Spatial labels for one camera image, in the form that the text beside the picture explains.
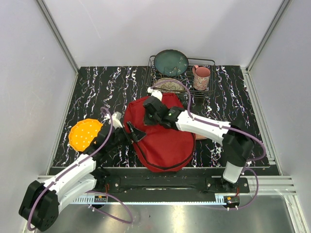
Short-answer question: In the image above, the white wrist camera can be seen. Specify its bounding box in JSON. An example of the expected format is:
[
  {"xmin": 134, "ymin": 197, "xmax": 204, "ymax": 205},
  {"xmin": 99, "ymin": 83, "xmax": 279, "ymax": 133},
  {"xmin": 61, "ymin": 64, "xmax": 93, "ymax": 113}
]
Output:
[
  {"xmin": 112, "ymin": 112, "xmax": 123, "ymax": 129},
  {"xmin": 147, "ymin": 87, "xmax": 162, "ymax": 101}
]

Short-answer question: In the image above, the red student backpack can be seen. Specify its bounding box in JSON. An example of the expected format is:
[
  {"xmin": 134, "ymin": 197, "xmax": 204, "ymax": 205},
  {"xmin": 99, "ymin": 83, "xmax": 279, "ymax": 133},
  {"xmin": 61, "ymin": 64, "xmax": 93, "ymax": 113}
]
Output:
[{"xmin": 123, "ymin": 97, "xmax": 196, "ymax": 172}]

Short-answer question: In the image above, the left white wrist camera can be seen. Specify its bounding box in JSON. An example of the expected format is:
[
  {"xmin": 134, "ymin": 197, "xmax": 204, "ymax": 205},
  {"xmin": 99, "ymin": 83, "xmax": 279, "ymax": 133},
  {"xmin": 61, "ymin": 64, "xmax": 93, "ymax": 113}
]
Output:
[{"xmin": 112, "ymin": 112, "xmax": 123, "ymax": 129}]

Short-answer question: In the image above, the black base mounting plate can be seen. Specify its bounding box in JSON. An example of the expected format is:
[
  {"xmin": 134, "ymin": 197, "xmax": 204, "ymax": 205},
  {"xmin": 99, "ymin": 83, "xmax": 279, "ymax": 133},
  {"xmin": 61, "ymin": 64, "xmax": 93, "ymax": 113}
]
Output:
[{"xmin": 90, "ymin": 167, "xmax": 250, "ymax": 195}]

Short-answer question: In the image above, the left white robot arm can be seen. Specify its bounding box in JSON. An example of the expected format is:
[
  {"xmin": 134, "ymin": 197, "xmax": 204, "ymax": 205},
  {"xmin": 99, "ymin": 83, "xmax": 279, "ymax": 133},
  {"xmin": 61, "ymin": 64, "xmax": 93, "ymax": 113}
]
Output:
[{"xmin": 18, "ymin": 118, "xmax": 146, "ymax": 232}]

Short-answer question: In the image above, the orange plastic plate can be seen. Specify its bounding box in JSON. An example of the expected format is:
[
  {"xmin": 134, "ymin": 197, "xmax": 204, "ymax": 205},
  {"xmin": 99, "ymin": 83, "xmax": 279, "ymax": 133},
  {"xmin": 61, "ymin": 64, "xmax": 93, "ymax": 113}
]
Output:
[{"xmin": 69, "ymin": 118, "xmax": 103, "ymax": 152}]

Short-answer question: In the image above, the speckled beige plate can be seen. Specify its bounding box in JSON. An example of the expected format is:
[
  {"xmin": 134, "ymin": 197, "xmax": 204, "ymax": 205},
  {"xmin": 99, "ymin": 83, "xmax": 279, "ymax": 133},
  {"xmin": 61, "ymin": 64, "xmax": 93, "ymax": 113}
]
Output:
[{"xmin": 154, "ymin": 78, "xmax": 185, "ymax": 94}]

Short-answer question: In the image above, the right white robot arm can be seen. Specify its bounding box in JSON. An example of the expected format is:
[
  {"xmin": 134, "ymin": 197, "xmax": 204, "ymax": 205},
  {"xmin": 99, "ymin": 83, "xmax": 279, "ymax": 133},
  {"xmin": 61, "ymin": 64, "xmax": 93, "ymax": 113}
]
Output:
[{"xmin": 143, "ymin": 96, "xmax": 254, "ymax": 193}]

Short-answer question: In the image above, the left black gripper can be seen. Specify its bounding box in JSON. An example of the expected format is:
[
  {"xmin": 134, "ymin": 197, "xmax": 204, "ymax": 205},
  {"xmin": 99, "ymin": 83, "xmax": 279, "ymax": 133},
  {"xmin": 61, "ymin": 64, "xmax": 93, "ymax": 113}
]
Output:
[{"xmin": 107, "ymin": 121, "xmax": 146, "ymax": 151}]

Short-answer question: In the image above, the pink leather wallet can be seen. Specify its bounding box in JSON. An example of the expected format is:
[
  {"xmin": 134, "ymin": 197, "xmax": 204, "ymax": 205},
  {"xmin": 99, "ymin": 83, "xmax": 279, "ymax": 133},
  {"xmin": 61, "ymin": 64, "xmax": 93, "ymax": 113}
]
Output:
[{"xmin": 195, "ymin": 134, "xmax": 206, "ymax": 140}]

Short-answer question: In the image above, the black wire dish rack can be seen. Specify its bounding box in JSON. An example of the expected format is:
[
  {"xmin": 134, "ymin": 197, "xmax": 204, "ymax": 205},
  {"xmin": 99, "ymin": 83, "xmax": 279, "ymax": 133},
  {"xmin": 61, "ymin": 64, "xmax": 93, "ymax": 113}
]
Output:
[{"xmin": 143, "ymin": 55, "xmax": 217, "ymax": 99}]

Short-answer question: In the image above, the pink patterned mug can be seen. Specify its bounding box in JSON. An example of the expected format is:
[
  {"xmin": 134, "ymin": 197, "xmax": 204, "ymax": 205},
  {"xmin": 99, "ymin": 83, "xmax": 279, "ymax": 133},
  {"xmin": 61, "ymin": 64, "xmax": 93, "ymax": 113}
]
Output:
[{"xmin": 192, "ymin": 65, "xmax": 211, "ymax": 91}]

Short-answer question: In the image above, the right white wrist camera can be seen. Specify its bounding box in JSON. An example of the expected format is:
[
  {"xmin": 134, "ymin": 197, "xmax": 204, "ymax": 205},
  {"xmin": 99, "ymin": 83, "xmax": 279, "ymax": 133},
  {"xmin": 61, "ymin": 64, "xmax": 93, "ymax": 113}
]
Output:
[{"xmin": 147, "ymin": 87, "xmax": 162, "ymax": 101}]

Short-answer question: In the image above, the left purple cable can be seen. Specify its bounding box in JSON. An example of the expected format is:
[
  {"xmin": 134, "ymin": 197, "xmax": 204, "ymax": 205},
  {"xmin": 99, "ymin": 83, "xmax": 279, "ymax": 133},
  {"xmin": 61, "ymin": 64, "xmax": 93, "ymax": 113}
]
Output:
[{"xmin": 27, "ymin": 106, "xmax": 134, "ymax": 231}]

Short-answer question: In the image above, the teal ceramic plate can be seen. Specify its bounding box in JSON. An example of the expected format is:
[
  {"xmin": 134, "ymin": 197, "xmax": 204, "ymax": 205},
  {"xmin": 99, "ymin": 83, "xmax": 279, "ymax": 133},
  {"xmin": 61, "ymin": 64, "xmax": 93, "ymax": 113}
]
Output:
[{"xmin": 154, "ymin": 50, "xmax": 189, "ymax": 77}]

